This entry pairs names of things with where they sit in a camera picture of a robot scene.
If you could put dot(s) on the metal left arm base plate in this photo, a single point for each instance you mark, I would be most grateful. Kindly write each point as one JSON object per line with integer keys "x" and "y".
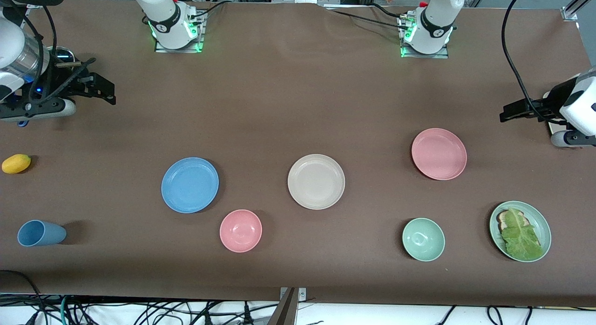
{"x": 442, "y": 54}

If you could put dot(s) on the black pot with glass lid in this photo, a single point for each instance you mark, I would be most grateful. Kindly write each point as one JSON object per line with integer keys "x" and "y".
{"x": 63, "y": 55}

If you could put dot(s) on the metal table edge bracket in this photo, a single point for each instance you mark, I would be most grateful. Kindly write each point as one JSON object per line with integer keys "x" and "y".
{"x": 301, "y": 294}

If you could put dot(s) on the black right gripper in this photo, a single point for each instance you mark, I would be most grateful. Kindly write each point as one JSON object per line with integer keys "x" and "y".
{"x": 59, "y": 79}

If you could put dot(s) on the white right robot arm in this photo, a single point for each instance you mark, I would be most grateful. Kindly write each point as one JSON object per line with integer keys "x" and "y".
{"x": 163, "y": 15}

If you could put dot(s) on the green plate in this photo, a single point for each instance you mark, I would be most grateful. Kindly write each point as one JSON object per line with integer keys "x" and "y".
{"x": 542, "y": 222}

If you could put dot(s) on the toast bread slice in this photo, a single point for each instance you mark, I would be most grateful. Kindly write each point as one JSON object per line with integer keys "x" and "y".
{"x": 503, "y": 218}

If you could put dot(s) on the aluminium frame profile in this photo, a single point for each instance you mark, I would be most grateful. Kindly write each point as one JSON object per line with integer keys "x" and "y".
{"x": 570, "y": 12}

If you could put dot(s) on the brown table cover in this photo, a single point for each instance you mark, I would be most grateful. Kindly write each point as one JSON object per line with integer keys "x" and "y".
{"x": 279, "y": 106}

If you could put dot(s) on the blue plate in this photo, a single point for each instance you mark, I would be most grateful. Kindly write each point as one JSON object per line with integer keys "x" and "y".
{"x": 190, "y": 185}

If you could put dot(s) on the blue cup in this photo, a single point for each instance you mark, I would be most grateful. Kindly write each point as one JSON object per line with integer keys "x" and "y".
{"x": 42, "y": 233}

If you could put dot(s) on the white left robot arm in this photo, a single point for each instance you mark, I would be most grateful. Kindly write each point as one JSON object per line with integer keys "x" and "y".
{"x": 435, "y": 22}

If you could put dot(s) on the beige plate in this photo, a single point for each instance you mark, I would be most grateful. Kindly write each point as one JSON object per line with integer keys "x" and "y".
{"x": 316, "y": 181}

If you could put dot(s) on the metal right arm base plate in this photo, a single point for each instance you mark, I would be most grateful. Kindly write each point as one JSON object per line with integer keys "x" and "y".
{"x": 195, "y": 43}

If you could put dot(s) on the green lettuce leaf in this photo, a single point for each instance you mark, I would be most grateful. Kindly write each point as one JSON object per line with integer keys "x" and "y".
{"x": 521, "y": 239}

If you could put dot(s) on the yellow mango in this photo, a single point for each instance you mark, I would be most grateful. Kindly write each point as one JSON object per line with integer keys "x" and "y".
{"x": 16, "y": 164}

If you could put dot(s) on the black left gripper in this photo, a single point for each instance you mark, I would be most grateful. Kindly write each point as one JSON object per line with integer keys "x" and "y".
{"x": 551, "y": 101}

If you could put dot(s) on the small green bowl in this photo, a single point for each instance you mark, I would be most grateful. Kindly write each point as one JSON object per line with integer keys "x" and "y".
{"x": 423, "y": 239}

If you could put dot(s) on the pink plate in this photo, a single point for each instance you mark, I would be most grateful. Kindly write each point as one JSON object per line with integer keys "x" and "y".
{"x": 439, "y": 154}

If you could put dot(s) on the small pink bowl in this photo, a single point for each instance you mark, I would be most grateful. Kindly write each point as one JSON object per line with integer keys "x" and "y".
{"x": 240, "y": 231}

